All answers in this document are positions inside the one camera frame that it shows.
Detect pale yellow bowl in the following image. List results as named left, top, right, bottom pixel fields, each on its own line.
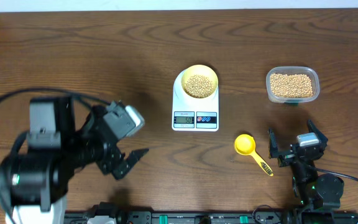
left=181, top=65, right=218, bottom=98

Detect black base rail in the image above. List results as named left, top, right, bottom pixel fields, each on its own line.
left=63, top=202, right=358, bottom=224

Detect green tape label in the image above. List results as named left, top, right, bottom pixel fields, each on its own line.
left=285, top=102, right=299, bottom=106

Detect soybeans pile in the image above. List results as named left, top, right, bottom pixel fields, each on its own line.
left=269, top=73, right=313, bottom=98

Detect clear plastic container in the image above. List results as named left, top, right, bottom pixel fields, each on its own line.
left=266, top=66, right=320, bottom=104

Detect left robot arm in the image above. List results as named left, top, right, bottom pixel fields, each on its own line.
left=0, top=96, right=148, bottom=223

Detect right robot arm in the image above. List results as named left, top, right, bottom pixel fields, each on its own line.
left=268, top=119, right=344, bottom=223

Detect yellow measuring scoop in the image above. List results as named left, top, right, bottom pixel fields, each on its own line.
left=234, top=134, right=273, bottom=177

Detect white digital kitchen scale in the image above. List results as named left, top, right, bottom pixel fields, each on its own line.
left=172, top=69, right=219, bottom=132

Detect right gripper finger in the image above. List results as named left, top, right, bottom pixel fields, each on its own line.
left=307, top=119, right=328, bottom=144
left=268, top=129, right=279, bottom=159

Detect soybeans in bowl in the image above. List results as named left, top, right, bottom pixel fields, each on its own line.
left=184, top=75, right=215, bottom=98

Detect right black cable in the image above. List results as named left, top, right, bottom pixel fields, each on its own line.
left=306, top=164, right=358, bottom=224

